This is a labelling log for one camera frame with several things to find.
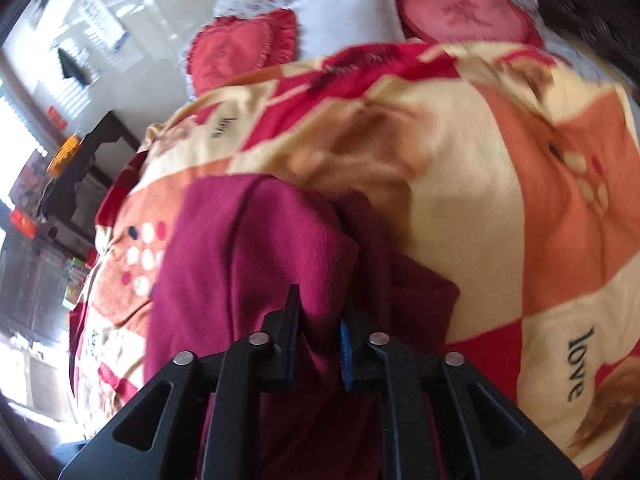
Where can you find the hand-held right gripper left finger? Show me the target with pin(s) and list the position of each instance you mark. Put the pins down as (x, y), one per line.
(287, 345)

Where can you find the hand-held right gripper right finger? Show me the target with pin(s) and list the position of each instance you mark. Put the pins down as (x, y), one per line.
(345, 355)

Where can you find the magenta knit sweater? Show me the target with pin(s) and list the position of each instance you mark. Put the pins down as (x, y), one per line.
(250, 260)

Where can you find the printed fleece blanket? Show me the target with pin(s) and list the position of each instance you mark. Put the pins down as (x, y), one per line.
(475, 160)

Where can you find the dark wooden side table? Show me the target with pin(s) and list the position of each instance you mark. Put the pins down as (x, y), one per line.
(100, 135)

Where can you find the orange object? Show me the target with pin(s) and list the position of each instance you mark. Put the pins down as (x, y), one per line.
(64, 156)

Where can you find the small red heart pillow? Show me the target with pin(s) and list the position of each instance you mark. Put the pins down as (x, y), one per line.
(230, 50)

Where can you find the white pillow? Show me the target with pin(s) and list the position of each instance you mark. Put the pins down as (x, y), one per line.
(345, 15)

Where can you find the black hanging cloth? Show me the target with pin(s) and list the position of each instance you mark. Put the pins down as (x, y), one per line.
(70, 62)

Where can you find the large red heart pillow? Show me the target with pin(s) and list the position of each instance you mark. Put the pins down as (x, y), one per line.
(465, 10)

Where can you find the dark carved wooden headboard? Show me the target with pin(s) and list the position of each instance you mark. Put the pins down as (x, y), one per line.
(575, 10)

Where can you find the red wall sticker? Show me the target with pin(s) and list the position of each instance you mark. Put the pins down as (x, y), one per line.
(57, 116)

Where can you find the wall calendar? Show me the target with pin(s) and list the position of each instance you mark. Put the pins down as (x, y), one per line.
(104, 20)

